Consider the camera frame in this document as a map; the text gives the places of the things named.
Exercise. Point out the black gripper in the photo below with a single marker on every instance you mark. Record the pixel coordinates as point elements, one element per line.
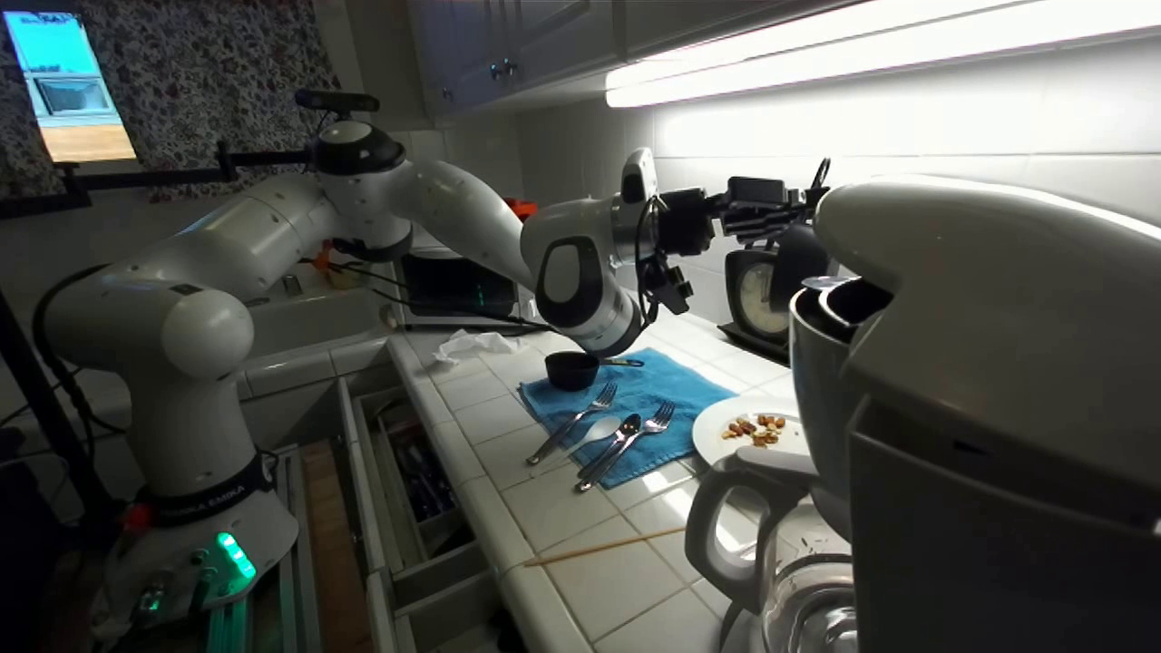
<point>694,218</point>

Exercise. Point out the brown food pieces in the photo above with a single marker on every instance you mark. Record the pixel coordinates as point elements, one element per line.
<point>756,429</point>

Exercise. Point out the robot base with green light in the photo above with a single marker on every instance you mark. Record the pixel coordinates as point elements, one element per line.
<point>230,568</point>

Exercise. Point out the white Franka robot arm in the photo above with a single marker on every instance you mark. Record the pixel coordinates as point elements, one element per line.
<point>184,337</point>

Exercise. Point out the white plate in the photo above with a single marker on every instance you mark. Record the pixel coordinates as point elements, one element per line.
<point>727,456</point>

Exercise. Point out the under-cabinet light strip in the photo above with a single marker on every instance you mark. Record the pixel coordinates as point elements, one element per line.
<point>871,56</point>

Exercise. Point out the blue cloth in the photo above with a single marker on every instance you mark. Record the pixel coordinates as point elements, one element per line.
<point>666,393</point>

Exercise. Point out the white coffee maker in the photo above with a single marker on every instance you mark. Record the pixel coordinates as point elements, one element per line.
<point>1004,401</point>

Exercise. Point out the silver spoon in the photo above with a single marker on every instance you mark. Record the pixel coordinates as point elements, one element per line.
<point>602,456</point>

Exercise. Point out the white toaster oven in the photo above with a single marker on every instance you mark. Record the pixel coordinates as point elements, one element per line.
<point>458,283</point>

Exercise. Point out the crumpled white paper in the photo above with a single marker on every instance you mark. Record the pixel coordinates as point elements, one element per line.
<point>473,347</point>

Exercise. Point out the glass coffee carafe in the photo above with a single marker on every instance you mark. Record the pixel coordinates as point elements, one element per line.
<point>798,605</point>

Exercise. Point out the open white drawer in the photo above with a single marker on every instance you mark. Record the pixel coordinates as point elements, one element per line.
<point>417,484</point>

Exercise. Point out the lit tablet screen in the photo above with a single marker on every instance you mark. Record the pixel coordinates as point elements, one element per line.
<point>79,86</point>

